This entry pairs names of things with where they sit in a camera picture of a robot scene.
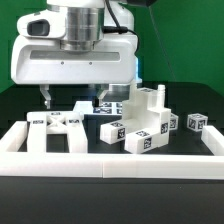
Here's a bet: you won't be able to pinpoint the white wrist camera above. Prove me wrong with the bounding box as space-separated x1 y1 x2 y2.
17 10 66 39

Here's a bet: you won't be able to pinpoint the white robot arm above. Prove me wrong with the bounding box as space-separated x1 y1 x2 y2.
11 0 157 106

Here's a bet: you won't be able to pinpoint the white chair back frame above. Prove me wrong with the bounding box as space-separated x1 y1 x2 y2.
27 111 88 153

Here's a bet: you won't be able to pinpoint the white chair seat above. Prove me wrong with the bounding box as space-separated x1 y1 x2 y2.
122 81 171 138

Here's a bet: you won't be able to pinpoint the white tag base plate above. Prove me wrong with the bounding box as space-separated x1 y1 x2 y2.
73 101 122 116

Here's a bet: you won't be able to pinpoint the white tagged cube left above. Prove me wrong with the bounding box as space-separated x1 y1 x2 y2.
170 114 179 130

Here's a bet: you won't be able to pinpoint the white tagged cube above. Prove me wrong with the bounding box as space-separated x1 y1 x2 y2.
170 114 179 130
187 113 208 132

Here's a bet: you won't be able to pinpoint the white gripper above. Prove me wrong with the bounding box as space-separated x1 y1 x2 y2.
11 34 137 109

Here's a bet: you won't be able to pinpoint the white tagged cube right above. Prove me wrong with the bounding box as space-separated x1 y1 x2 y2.
187 113 208 132

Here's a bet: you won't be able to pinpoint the white U-shaped obstacle fence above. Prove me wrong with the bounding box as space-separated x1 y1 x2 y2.
0 121 224 180

